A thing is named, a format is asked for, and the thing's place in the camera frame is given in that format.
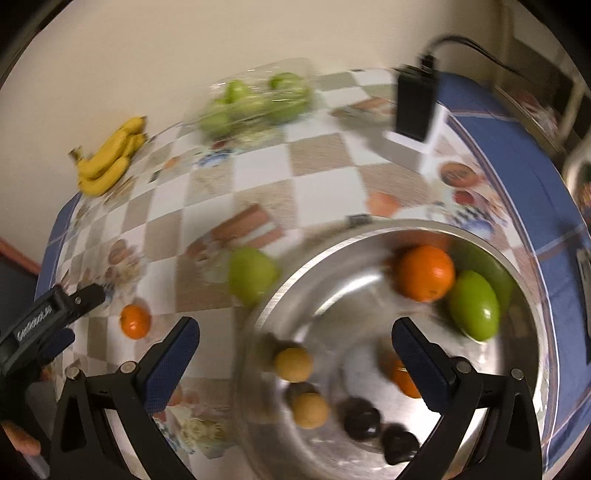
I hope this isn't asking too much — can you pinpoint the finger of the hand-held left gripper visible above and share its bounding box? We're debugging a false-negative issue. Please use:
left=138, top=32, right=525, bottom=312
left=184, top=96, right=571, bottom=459
left=34, top=328, right=76, bottom=366
left=0, top=283, right=106, bottom=357

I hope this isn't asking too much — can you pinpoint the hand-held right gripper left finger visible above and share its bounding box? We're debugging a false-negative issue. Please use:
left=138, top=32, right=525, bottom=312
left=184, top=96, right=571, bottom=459
left=48, top=316, right=201, bottom=480

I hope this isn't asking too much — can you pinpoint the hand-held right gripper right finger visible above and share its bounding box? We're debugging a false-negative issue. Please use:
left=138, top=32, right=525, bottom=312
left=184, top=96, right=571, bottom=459
left=392, top=316, right=543, bottom=480

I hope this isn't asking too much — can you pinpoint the dark plum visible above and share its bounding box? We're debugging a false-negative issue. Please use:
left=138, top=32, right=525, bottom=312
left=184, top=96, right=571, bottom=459
left=342, top=399, right=383, bottom=441
left=382, top=425, right=421, bottom=466

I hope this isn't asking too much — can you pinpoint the green mango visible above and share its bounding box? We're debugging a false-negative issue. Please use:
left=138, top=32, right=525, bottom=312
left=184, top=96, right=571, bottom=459
left=447, top=270, right=502, bottom=343
left=228, top=247, right=280, bottom=308

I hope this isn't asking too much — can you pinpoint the round metal tray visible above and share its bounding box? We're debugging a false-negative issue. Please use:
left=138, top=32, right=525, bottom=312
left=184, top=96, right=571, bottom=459
left=233, top=220, right=546, bottom=480

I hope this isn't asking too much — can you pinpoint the small yellow round fruit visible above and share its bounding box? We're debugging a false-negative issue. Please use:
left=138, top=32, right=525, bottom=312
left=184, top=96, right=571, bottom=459
left=273, top=346, right=312, bottom=383
left=293, top=392, right=331, bottom=430

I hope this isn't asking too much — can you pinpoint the person's left hand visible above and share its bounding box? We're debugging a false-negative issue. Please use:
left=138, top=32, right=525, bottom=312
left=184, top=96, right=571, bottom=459
left=0, top=422, right=43, bottom=457

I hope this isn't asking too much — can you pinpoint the small orange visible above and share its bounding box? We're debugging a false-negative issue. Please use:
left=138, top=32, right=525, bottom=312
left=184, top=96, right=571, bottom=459
left=120, top=304, right=152, bottom=341

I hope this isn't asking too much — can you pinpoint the yellow banana bunch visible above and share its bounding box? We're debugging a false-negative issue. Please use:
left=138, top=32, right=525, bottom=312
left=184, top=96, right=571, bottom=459
left=68, top=115, right=148, bottom=198

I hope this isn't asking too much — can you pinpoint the white stand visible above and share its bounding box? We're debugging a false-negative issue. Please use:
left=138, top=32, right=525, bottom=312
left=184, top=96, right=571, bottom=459
left=382, top=108, right=448, bottom=172

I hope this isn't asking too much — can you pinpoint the checkered printed tablecloth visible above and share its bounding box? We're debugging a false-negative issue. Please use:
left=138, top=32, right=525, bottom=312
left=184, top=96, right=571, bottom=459
left=34, top=67, right=591, bottom=480

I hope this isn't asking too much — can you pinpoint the small green fruit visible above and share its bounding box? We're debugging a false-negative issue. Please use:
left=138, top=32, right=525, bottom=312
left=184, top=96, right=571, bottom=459
left=268, top=95, right=315, bottom=124
left=224, top=79, right=252, bottom=103
left=270, top=72, right=308, bottom=93
left=233, top=99, right=273, bottom=121
left=201, top=108, right=234, bottom=139

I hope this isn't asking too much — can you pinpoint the clear plastic container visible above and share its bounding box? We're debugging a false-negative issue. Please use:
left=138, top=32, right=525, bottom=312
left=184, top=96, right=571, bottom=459
left=196, top=58, right=317, bottom=141

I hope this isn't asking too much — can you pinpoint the black cable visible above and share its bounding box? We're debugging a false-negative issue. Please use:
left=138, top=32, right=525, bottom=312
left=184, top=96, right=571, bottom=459
left=418, top=34, right=527, bottom=77

